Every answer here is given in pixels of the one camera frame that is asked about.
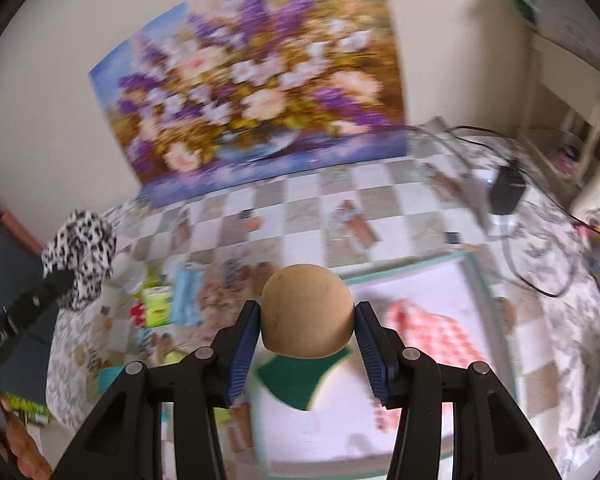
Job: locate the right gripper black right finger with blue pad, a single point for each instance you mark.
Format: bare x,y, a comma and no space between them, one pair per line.
492,439

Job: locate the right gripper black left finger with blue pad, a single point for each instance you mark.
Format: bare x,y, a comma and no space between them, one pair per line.
120,439

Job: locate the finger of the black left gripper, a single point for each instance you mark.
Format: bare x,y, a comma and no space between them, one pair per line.
27,308

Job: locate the pink white zigzag cloth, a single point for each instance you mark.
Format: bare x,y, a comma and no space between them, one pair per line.
440,337

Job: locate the leopard print scrunchie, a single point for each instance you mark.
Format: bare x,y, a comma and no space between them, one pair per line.
84,247

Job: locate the green tissue pack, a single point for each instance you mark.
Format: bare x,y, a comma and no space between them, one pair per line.
157,303

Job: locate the green yellow scouring sponge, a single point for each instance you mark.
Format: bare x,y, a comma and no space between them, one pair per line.
296,382

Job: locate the red white scrunchie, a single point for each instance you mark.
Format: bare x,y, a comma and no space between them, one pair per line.
137,314

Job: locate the person's hand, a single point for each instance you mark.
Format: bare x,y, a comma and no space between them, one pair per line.
31,463

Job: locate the teal toy chest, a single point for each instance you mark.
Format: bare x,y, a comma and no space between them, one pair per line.
106,378

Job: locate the white green label bottle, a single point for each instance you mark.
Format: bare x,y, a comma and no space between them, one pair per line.
128,273

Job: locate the white tray teal rim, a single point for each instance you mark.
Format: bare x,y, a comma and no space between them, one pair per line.
348,434

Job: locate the checkered patterned tablecloth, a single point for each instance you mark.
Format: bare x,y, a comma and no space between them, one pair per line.
366,216

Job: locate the white power strip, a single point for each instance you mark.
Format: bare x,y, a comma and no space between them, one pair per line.
478,187

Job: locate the black power adapter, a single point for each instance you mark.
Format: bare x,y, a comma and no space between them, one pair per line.
507,189

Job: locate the cream wooden shelf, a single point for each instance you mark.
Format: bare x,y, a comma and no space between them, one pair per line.
560,123

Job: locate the floral painting canvas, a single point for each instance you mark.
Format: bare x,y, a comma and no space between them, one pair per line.
218,93

